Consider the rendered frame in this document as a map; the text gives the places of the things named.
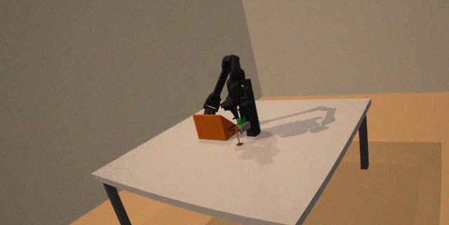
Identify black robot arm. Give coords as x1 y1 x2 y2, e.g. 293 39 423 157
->
203 55 245 115

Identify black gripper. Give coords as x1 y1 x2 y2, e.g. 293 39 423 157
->
227 93 253 120

